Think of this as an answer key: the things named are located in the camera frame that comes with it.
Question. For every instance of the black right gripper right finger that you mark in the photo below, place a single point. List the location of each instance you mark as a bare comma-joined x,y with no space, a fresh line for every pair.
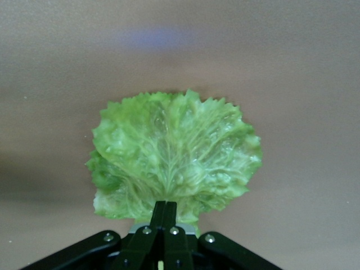
191,253

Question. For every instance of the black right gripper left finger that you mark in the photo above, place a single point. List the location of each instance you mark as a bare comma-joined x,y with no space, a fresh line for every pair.
135,250

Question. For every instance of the green lettuce leaf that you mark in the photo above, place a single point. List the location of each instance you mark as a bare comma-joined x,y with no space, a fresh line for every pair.
174,149

